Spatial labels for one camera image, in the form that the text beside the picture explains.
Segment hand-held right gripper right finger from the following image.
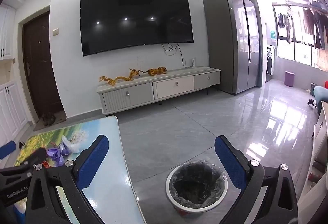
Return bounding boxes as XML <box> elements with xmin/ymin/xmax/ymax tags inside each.
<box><xmin>215</xmin><ymin>135</ymin><xmax>299</xmax><ymax>224</ymax></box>

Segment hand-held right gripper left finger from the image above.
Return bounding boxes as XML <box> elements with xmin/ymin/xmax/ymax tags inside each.
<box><xmin>26</xmin><ymin>135</ymin><xmax>110</xmax><ymax>224</ymax></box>

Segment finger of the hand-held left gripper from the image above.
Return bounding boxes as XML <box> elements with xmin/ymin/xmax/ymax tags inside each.
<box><xmin>0</xmin><ymin>148</ymin><xmax>47</xmax><ymax>179</ymax></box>
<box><xmin>0</xmin><ymin>141</ymin><xmax>16</xmax><ymax>160</ymax></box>

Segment purple wrapper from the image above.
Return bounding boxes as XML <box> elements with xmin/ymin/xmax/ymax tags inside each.
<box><xmin>46</xmin><ymin>148</ymin><xmax>65</xmax><ymax>163</ymax></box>

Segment white plastic bag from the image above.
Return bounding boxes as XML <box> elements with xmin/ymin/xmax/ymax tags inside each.
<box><xmin>60</xmin><ymin>136</ymin><xmax>82</xmax><ymax>154</ymax></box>

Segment white bin with black bag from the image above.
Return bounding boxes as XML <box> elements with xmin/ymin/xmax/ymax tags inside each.
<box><xmin>165</xmin><ymin>160</ymin><xmax>228</xmax><ymax>214</ymax></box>

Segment blue cloth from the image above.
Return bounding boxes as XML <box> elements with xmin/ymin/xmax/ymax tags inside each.
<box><xmin>11</xmin><ymin>205</ymin><xmax>28</xmax><ymax>224</ymax></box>

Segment landscape print table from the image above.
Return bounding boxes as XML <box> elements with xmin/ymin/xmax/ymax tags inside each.
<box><xmin>13</xmin><ymin>116</ymin><xmax>146</xmax><ymax>224</ymax></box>

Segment white hallway cabinet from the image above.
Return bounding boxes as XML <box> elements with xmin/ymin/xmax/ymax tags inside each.
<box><xmin>0</xmin><ymin>4</ymin><xmax>29</xmax><ymax>148</ymax></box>

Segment brown door mat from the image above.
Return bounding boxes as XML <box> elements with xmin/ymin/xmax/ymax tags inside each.
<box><xmin>33</xmin><ymin>116</ymin><xmax>67</xmax><ymax>131</ymax></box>

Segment golden dragon figurine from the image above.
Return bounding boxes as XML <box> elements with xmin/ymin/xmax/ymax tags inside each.
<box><xmin>99</xmin><ymin>68</ymin><xmax>140</xmax><ymax>85</ymax></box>

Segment white side cabinet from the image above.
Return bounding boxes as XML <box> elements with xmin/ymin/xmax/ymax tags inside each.
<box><xmin>298</xmin><ymin>101</ymin><xmax>328</xmax><ymax>217</ymax></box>

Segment dark brown entrance door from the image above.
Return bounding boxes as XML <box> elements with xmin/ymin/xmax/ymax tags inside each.
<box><xmin>23</xmin><ymin>11</ymin><xmax>65</xmax><ymax>119</ymax></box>

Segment white television cabinet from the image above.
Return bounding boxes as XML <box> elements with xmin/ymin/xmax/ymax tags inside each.
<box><xmin>97</xmin><ymin>67</ymin><xmax>221</xmax><ymax>115</ymax></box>

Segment purple stool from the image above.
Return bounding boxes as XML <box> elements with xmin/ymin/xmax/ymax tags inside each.
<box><xmin>285</xmin><ymin>71</ymin><xmax>295</xmax><ymax>87</ymax></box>

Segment white washing machine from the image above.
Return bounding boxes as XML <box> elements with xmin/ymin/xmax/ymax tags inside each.
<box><xmin>266</xmin><ymin>44</ymin><xmax>276</xmax><ymax>83</ymax></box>

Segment golden tiger figurine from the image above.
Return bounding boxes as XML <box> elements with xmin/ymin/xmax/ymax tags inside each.
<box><xmin>148</xmin><ymin>67</ymin><xmax>168</xmax><ymax>77</ymax></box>

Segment light blue chair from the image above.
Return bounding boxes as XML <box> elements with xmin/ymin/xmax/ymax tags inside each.
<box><xmin>314</xmin><ymin>85</ymin><xmax>328</xmax><ymax>110</ymax></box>

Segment grey double door fridge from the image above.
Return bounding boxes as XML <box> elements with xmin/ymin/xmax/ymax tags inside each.
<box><xmin>202</xmin><ymin>0</ymin><xmax>262</xmax><ymax>95</ymax></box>

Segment balcony window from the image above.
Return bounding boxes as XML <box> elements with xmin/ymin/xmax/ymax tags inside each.
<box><xmin>273</xmin><ymin>2</ymin><xmax>328</xmax><ymax>69</ymax></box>

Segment row of hanging clothes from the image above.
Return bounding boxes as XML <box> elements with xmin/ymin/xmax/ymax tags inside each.
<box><xmin>277</xmin><ymin>5</ymin><xmax>328</xmax><ymax>71</ymax></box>

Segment television cables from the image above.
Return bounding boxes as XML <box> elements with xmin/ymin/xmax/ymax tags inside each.
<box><xmin>161</xmin><ymin>42</ymin><xmax>191</xmax><ymax>69</ymax></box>

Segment black wall television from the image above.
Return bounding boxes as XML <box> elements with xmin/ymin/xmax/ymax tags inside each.
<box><xmin>80</xmin><ymin>0</ymin><xmax>194</xmax><ymax>57</ymax></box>

